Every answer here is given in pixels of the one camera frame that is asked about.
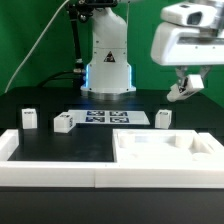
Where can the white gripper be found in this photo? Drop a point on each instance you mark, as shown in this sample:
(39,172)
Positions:
(179,46)

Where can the white square tabletop part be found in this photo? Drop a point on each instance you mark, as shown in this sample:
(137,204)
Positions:
(148,145)

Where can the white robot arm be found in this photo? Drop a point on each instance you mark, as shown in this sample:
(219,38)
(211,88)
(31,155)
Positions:
(109,75)

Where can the white U-shaped fence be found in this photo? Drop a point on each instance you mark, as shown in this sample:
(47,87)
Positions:
(206,172)

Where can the AprilTag base sheet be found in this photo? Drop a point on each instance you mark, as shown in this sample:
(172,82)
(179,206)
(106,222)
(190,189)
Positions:
(110,117)

